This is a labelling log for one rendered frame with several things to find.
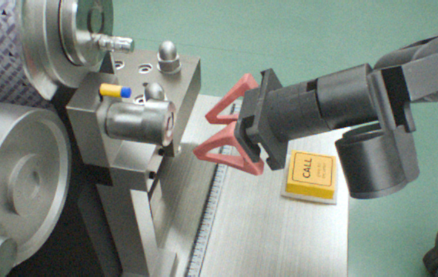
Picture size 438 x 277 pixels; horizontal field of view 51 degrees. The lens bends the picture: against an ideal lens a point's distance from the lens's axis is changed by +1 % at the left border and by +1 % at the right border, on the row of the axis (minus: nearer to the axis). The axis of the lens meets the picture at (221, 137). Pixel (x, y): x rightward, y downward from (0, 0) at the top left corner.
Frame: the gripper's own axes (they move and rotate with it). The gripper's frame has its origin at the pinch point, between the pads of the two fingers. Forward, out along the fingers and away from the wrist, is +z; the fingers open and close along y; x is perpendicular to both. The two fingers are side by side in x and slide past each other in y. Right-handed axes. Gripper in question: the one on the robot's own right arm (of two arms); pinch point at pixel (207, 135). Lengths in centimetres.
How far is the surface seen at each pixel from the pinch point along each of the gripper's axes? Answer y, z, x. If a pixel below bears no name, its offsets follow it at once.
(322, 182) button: 7.5, -6.0, -20.2
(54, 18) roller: -9.8, -2.6, 22.1
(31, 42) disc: -12.1, -1.6, 22.0
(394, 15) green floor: 217, 3, -123
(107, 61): -0.3, 4.6, 13.3
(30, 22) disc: -11.5, -2.3, 23.1
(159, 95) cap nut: 6.2, 7.0, 3.4
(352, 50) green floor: 177, 23, -111
